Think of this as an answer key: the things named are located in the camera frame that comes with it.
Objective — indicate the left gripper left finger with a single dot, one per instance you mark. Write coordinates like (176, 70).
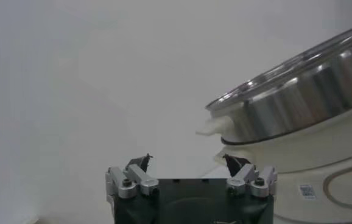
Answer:
(139, 178)

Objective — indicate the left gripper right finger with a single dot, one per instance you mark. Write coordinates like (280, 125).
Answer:
(243, 176)

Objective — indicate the steel steamer basket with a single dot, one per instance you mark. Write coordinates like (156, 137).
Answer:
(301, 100)

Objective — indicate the cream electric cooker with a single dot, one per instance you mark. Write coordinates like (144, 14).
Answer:
(316, 182)

